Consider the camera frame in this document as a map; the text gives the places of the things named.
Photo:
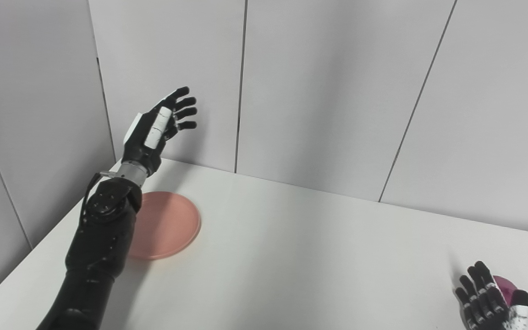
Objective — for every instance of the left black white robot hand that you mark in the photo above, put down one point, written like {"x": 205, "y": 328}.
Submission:
{"x": 147, "y": 137}

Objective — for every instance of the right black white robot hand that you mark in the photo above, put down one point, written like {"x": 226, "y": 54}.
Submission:
{"x": 491, "y": 302}

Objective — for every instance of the purple red onion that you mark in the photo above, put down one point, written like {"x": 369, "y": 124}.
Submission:
{"x": 507, "y": 286}

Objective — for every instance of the pink round plate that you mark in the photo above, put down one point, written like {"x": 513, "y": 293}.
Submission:
{"x": 170, "y": 227}

